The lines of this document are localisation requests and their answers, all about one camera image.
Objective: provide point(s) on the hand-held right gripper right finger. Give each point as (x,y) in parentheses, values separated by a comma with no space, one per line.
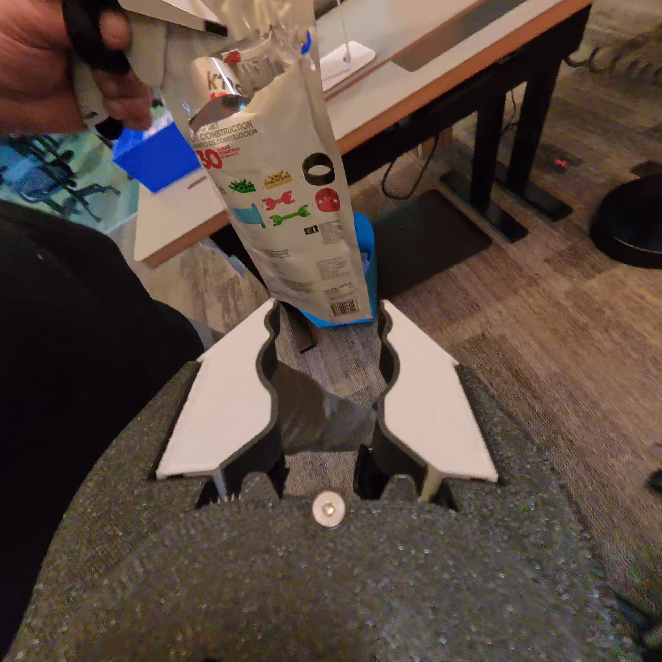
(439,413)

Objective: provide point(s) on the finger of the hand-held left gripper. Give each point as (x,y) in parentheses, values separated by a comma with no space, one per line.
(165,8)

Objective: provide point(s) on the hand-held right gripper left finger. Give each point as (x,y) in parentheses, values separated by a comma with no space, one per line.
(222,413)

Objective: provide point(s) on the blue plastic bin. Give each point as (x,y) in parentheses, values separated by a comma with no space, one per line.
(150,155)

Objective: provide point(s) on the printed toy parts bag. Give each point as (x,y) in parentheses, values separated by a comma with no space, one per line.
(289,207)

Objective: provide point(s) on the person's left hand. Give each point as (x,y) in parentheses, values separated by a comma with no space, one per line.
(31,77)

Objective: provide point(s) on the dark grey floor bin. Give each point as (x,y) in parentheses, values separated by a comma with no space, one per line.
(429,232)

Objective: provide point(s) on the round stand base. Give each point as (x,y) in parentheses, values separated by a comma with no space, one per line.
(626,222)

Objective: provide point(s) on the grey desk with black legs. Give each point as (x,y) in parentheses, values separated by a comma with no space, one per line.
(517,119)

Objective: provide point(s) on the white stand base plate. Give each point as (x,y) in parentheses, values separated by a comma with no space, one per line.
(346,59)

